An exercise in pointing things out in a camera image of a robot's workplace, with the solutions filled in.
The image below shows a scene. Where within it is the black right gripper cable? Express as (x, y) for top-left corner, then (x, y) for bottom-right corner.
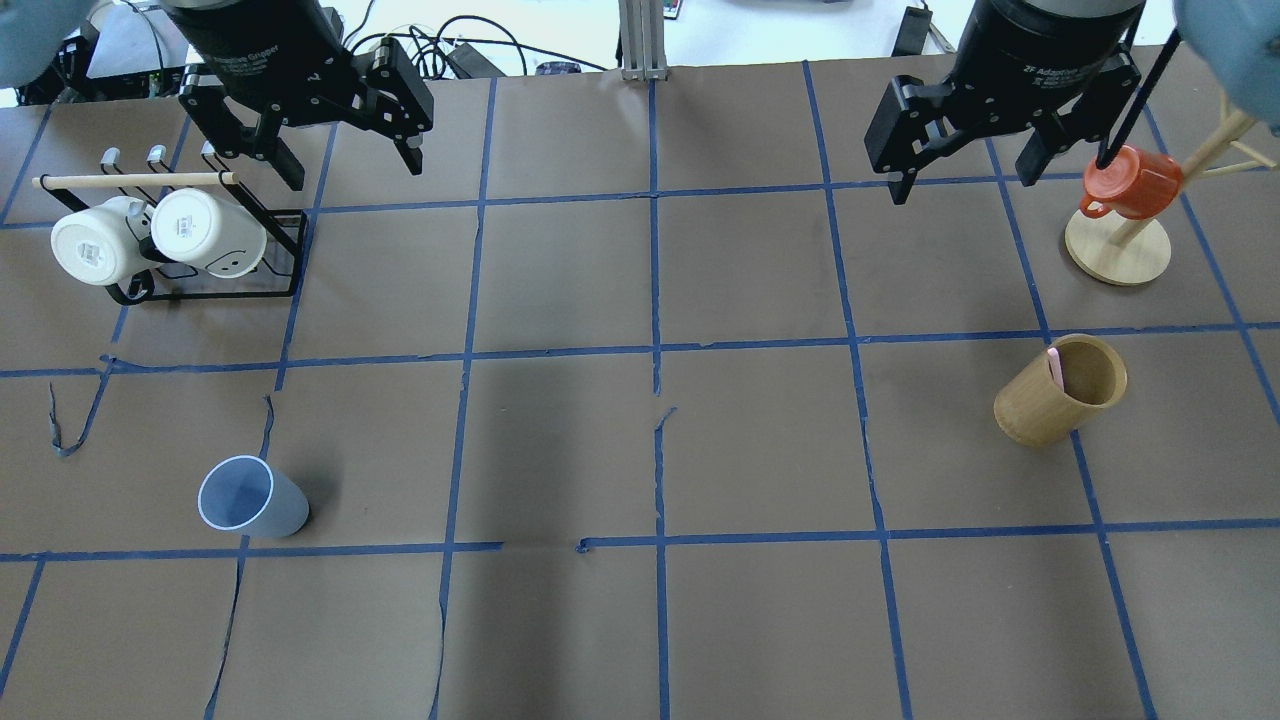
(1094, 29), (1183, 169)

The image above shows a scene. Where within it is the black wire mug rack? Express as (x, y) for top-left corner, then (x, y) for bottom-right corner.
(38, 142), (308, 306)

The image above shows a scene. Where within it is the white mug outer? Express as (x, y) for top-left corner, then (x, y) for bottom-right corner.
(50, 196), (160, 287)

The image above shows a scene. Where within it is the light blue plastic cup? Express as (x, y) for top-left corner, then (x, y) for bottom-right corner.
(196, 455), (310, 539)

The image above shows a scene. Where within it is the white mug with face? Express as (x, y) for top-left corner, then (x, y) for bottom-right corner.
(150, 188), (268, 279)

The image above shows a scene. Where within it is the pink chopstick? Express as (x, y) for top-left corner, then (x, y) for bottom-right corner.
(1046, 346), (1065, 392)

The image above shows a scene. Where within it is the aluminium frame post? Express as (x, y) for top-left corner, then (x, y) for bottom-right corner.
(618, 0), (669, 81)

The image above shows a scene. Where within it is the bamboo cylinder holder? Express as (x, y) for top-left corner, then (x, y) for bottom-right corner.
(993, 333), (1129, 447)

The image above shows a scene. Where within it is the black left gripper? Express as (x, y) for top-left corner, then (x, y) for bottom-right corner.
(160, 1), (434, 192)

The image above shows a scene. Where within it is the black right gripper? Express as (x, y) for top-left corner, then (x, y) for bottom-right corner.
(864, 1), (1143, 206)

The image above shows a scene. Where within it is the wooden rack rod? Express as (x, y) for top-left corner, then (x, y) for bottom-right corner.
(31, 170), (241, 192)

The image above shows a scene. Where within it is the orange red mug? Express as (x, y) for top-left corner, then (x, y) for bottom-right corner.
(1079, 143), (1184, 222)

